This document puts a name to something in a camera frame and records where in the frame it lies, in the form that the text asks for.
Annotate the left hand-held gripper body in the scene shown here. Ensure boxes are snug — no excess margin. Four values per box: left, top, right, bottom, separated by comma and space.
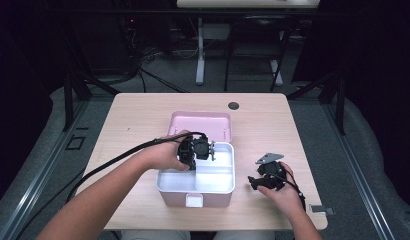
177, 133, 217, 165

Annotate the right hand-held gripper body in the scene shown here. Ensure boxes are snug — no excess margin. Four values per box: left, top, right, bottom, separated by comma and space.
255, 152, 288, 191

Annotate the pink storage box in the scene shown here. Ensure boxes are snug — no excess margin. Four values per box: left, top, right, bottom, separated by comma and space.
156, 110, 237, 208

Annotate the person's right hand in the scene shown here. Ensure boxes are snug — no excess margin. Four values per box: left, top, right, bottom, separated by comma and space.
256, 161, 306, 219

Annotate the person's left hand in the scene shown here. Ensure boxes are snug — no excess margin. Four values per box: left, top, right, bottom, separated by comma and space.
144, 129, 191, 172

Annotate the black chair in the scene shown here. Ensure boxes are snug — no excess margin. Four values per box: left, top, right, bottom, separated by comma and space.
223, 14, 292, 93

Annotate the white desk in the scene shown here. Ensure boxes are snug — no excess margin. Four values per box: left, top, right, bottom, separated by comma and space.
176, 0, 322, 88

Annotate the square floor outlet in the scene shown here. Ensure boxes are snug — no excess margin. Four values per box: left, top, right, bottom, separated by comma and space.
65, 134, 87, 151

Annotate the black equipment with red light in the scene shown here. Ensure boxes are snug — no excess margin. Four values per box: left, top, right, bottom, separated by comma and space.
121, 16, 142, 73

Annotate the right hand-held gripper cable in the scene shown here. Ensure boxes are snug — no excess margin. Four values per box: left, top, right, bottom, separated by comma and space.
276, 172, 308, 213

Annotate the hand-held gripper cable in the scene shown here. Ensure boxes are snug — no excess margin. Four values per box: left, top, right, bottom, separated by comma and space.
276, 172, 308, 213
14, 131, 208, 240

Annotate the grey metal table bracket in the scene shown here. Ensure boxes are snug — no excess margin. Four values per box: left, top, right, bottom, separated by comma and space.
309, 204, 336, 216

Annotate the left hand-held gripper cable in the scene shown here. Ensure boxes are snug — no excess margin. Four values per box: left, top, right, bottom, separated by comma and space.
14, 131, 208, 240

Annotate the black floor cable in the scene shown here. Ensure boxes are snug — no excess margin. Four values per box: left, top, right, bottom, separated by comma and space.
136, 65, 190, 94

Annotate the aluminium floor rail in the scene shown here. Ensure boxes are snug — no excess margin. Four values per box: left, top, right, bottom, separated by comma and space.
0, 99, 91, 240
321, 103, 397, 240

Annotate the black metal frame stand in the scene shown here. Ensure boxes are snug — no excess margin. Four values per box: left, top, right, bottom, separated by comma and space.
286, 71, 347, 136
61, 71, 121, 133

